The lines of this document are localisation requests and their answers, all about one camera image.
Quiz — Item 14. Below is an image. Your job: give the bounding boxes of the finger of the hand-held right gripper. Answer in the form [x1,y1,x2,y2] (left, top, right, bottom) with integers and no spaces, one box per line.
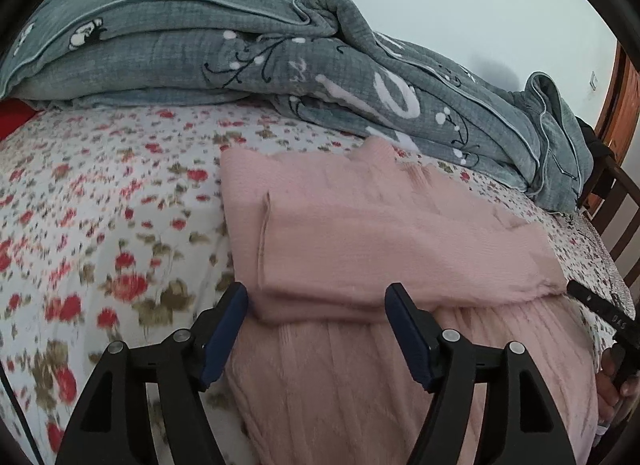
[567,279,638,333]

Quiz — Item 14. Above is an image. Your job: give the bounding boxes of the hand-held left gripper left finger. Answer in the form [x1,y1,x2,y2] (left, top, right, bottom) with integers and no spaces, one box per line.
[55,281,249,465]

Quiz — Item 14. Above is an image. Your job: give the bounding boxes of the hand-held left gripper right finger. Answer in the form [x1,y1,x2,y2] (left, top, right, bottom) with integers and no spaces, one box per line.
[384,282,578,465]

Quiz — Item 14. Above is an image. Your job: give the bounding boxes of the pink knitted sweater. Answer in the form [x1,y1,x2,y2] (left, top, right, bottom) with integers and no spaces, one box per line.
[220,138,601,465]

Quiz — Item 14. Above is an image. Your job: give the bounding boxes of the person's right hand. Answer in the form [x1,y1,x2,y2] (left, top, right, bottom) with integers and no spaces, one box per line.
[597,345,640,428]

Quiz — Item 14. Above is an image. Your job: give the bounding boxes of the dark cloth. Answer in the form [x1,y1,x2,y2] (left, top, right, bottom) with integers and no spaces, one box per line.
[575,115,613,161]

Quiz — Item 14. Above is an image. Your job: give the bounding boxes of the floral bedsheet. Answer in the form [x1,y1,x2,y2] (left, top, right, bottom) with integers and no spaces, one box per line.
[0,98,636,465]

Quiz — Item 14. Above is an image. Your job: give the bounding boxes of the grey printed quilt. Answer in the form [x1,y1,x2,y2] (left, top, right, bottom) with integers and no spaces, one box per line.
[0,0,596,213]

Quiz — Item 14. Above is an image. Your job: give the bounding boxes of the red cloth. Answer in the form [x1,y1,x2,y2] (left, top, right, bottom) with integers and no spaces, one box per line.
[0,99,41,142]

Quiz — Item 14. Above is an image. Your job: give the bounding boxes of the wooden door frame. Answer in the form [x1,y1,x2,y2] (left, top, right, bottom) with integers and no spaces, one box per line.
[595,42,640,166]

